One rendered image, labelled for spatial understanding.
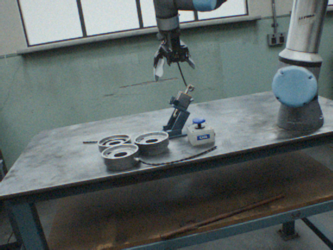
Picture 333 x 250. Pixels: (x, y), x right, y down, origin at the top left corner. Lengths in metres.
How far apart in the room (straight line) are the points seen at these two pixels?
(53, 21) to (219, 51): 1.30
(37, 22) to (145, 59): 0.86
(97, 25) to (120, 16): 0.19
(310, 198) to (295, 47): 0.53
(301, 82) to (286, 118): 0.21
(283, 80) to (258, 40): 1.93
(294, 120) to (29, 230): 0.86
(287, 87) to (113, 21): 1.93
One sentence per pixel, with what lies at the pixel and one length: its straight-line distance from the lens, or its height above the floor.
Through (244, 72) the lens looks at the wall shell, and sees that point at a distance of 2.79.
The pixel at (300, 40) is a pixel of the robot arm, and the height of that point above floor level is 1.08.
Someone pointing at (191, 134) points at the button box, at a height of 0.84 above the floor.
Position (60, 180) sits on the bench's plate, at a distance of 0.94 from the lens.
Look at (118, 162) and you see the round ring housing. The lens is 0.90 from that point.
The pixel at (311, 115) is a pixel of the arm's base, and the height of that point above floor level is 0.84.
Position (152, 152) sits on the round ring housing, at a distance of 0.97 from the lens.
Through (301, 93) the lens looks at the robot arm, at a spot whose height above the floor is 0.95.
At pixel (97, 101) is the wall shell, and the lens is 2.61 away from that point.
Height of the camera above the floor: 1.16
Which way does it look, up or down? 17 degrees down
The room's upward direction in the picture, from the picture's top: 8 degrees counter-clockwise
